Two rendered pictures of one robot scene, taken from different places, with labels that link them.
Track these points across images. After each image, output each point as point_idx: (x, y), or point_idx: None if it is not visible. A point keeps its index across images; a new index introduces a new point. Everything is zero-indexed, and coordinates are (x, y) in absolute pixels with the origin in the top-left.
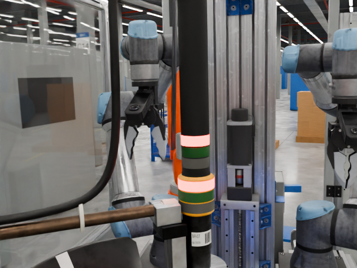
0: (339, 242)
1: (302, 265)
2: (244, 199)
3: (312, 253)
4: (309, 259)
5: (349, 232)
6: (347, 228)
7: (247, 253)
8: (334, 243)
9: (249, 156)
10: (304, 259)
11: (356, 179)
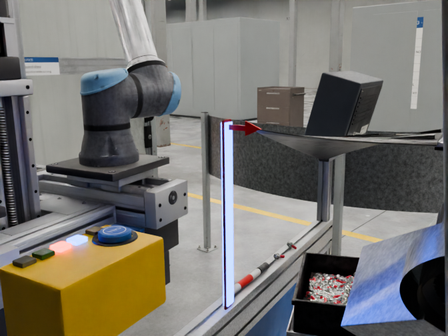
0: (146, 107)
1: (111, 152)
2: (12, 77)
3: (121, 131)
4: (121, 139)
5: (156, 90)
6: (153, 87)
7: (22, 171)
8: (141, 110)
9: (7, 3)
10: (114, 141)
11: (135, 35)
